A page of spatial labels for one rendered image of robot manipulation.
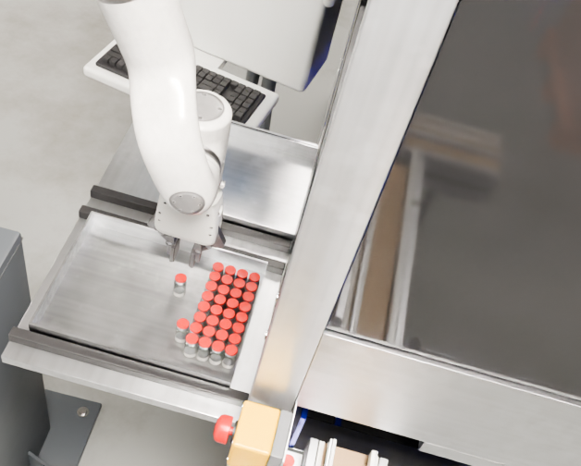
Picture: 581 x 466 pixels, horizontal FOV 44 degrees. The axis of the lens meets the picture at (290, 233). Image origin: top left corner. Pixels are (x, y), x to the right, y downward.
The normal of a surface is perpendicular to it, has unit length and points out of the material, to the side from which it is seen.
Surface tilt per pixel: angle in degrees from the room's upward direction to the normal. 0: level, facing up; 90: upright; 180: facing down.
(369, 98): 90
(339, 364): 90
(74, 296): 0
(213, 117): 5
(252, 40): 90
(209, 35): 90
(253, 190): 0
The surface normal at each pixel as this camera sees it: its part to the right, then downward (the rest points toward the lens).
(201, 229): -0.11, 0.76
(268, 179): 0.18, -0.64
